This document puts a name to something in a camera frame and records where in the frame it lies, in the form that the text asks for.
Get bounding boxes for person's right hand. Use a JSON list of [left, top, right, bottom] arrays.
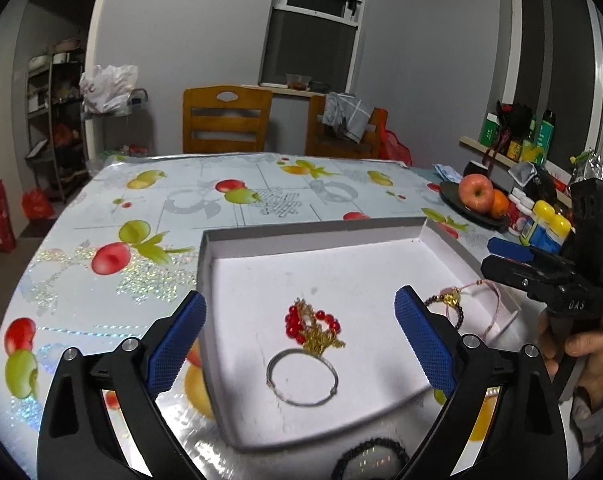
[[537, 310, 603, 426]]

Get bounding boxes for wooden chair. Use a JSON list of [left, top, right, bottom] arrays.
[[182, 85, 273, 155], [305, 94, 388, 160]]

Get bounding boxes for green spray can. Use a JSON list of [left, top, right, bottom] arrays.
[[534, 110, 557, 161]]

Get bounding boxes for silver foil bag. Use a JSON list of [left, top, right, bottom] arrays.
[[571, 152, 603, 183]]

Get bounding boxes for person's right forearm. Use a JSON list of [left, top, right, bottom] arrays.
[[569, 395, 603, 468]]

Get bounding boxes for yellow capped bottle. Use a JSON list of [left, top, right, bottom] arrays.
[[529, 200, 555, 247], [550, 214, 573, 254]]

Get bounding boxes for metal shelf rack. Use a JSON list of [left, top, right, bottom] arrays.
[[25, 47, 89, 201]]

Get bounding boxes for window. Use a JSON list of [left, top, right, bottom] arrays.
[[258, 0, 372, 92]]

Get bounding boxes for small red plastic bag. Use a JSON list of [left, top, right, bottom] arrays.
[[21, 187, 54, 221]]

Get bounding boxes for white plastic bag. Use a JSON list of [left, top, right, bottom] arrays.
[[80, 64, 138, 113]]

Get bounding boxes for green box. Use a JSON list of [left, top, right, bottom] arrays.
[[479, 113, 499, 146]]

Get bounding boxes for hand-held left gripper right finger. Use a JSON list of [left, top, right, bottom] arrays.
[[394, 285, 568, 480]]

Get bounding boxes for black bead bracelet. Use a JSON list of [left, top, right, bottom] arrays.
[[330, 437, 411, 480]]

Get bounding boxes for crumpled foil bag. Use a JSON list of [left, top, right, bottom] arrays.
[[509, 162, 538, 187]]

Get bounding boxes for orange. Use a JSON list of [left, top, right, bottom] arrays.
[[490, 191, 511, 220]]

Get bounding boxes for grey checked cloth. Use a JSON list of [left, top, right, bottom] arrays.
[[317, 91, 371, 143]]

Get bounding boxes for metal wire basket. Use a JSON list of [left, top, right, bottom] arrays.
[[81, 88, 149, 161]]

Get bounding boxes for red bead gold chain bracelet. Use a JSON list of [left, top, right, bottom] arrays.
[[284, 297, 347, 358]]

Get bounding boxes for dark bundle on shelf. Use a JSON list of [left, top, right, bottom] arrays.
[[496, 102, 532, 133]]

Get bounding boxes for white cardboard box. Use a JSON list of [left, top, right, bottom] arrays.
[[197, 216, 525, 451]]

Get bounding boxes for white pill bottle red label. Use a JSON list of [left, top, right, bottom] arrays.
[[509, 189, 536, 237]]

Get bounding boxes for thin silver bangle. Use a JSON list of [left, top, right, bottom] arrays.
[[266, 349, 339, 407]]

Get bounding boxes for fruit print tablecloth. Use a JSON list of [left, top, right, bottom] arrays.
[[5, 152, 582, 480]]

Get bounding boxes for red apple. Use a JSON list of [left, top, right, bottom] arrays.
[[458, 173, 495, 211]]

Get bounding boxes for brown bead bracelet pink cord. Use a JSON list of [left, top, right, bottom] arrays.
[[424, 280, 505, 341]]

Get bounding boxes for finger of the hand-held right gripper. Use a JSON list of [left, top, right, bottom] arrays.
[[487, 236, 571, 274], [481, 254, 573, 298]]

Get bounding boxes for black plate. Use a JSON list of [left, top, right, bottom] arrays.
[[440, 180, 512, 231]]

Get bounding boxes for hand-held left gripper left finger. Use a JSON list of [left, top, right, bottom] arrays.
[[37, 290, 208, 480]]

